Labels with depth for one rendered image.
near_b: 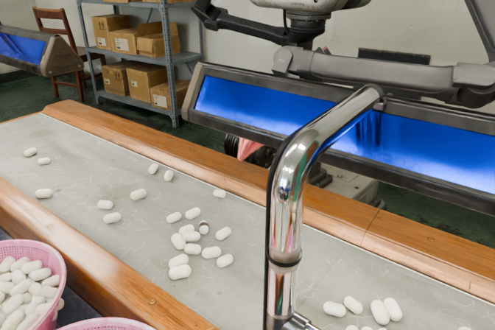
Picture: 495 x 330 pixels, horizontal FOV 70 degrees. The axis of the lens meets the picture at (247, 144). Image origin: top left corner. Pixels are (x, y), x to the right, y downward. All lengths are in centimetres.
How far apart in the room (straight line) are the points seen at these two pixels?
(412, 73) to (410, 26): 173
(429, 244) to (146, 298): 51
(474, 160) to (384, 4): 222
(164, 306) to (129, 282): 8
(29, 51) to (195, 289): 55
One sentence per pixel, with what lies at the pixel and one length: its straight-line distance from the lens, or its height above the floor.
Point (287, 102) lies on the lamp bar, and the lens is 39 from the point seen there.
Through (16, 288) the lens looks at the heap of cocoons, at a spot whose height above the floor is 74.
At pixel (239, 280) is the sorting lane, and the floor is 74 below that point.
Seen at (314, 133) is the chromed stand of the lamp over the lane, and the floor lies 112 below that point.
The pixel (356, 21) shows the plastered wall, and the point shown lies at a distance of 258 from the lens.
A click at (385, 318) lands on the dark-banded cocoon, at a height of 76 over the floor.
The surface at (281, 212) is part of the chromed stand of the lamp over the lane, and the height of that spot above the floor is 107.
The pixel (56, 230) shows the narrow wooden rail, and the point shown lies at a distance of 80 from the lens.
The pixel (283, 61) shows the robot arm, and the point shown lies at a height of 104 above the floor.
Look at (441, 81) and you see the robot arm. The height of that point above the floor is 103.
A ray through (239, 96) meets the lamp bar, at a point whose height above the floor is 109.
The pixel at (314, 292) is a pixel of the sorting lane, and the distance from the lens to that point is 65.
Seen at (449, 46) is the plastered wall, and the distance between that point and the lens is 249.
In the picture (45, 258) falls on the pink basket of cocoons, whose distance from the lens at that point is 77.
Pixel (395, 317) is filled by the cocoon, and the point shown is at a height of 75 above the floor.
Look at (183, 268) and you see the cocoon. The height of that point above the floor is 76.
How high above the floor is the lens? 122
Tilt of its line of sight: 26 degrees down
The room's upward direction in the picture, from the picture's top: straight up
